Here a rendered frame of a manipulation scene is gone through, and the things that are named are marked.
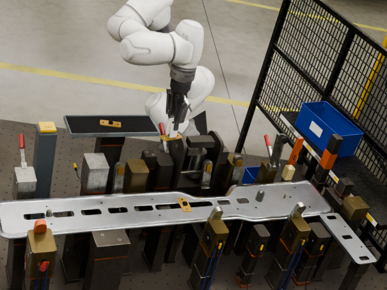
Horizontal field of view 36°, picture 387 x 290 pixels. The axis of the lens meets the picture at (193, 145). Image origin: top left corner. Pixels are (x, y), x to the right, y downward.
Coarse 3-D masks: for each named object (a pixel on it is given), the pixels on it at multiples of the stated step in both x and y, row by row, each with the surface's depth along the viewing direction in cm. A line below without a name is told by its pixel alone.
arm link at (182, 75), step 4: (172, 64) 207; (172, 68) 207; (176, 68) 205; (180, 68) 205; (184, 68) 205; (196, 68) 209; (172, 72) 208; (176, 72) 206; (180, 72) 206; (184, 72) 205; (188, 72) 206; (192, 72) 207; (172, 76) 208; (176, 76) 207; (180, 76) 206; (184, 76) 206; (188, 76) 207; (192, 76) 208; (176, 80) 207; (180, 80) 207; (184, 80) 207; (188, 80) 208; (192, 80) 209
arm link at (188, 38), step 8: (184, 24) 199; (192, 24) 199; (176, 32) 200; (184, 32) 198; (192, 32) 198; (200, 32) 200; (176, 40) 198; (184, 40) 198; (192, 40) 199; (200, 40) 201; (176, 48) 198; (184, 48) 199; (192, 48) 200; (200, 48) 203; (176, 56) 199; (184, 56) 200; (192, 56) 202; (200, 56) 206; (176, 64) 205; (184, 64) 204; (192, 64) 204
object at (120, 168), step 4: (116, 164) 229; (120, 164) 228; (116, 168) 228; (120, 168) 228; (124, 168) 230; (116, 172) 229; (120, 172) 229; (116, 176) 230; (120, 176) 230; (116, 180) 230; (120, 180) 231; (116, 184) 231; (120, 184) 232; (112, 188) 233; (116, 188) 232; (120, 188) 232; (116, 192) 232
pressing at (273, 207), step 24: (144, 192) 234; (168, 192) 238; (240, 192) 250; (264, 192) 254; (288, 192) 258; (312, 192) 262; (0, 216) 205; (72, 216) 214; (96, 216) 217; (120, 216) 220; (144, 216) 223; (168, 216) 226; (192, 216) 229; (240, 216) 236; (264, 216) 240; (312, 216) 249
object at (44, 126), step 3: (39, 123) 230; (42, 123) 230; (45, 123) 231; (48, 123) 231; (51, 123) 231; (39, 126) 228; (42, 126) 228; (45, 126) 229; (48, 126) 229; (51, 126) 230; (54, 126) 230; (42, 129) 226; (45, 129) 227; (48, 129) 227; (51, 129) 228; (54, 129) 228
